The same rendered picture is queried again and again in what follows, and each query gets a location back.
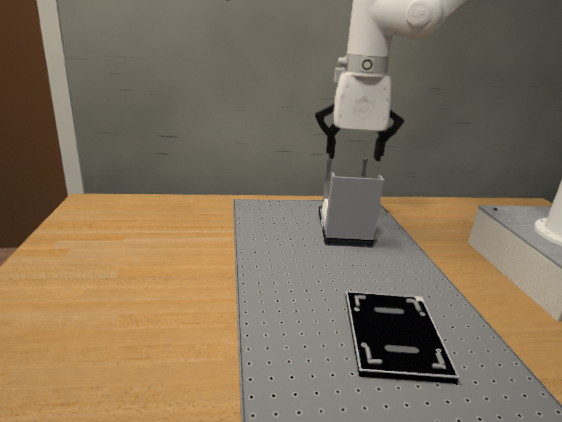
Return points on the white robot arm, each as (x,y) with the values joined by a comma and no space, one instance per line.
(373,22)

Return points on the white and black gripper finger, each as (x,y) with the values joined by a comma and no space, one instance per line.
(329,131)
(384,136)

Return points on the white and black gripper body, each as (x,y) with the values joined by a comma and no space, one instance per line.
(362,103)

